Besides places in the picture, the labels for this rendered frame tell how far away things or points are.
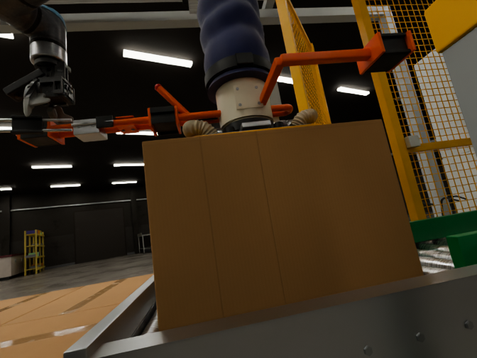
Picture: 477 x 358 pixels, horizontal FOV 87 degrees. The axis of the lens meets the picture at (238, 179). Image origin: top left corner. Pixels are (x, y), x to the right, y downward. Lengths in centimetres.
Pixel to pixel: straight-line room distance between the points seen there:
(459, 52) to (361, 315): 39
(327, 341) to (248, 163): 36
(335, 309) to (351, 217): 26
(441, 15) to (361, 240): 43
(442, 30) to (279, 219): 41
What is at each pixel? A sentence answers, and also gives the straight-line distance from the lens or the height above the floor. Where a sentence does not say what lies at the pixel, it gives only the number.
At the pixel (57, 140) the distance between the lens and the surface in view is 91.
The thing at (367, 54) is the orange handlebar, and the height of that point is 107.
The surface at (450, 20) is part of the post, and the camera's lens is 48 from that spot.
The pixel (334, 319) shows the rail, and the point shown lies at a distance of 46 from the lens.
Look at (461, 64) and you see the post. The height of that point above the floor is 90.
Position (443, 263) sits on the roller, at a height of 54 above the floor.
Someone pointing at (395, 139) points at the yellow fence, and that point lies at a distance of 158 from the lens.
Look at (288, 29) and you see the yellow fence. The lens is 162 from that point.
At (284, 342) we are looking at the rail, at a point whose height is 56.
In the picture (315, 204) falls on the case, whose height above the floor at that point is 76.
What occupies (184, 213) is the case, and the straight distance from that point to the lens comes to 55.
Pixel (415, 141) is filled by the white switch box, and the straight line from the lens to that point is 160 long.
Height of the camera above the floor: 74
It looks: 10 degrees up
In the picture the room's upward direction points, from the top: 9 degrees counter-clockwise
